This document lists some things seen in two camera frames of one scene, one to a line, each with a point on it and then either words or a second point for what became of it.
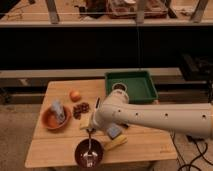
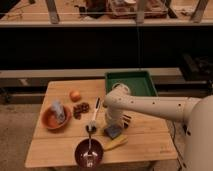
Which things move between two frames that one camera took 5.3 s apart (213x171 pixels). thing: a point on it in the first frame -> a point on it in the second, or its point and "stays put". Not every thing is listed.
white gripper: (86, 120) -> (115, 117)
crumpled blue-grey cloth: (59, 110) stays put
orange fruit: (75, 96) stays put
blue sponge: (114, 130) stays put
